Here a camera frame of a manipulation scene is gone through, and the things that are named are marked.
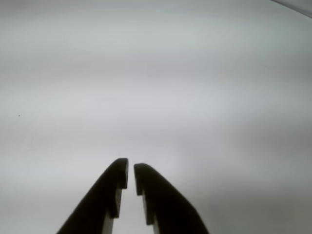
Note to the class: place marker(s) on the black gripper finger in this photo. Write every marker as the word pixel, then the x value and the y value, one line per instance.
pixel 97 207
pixel 170 212

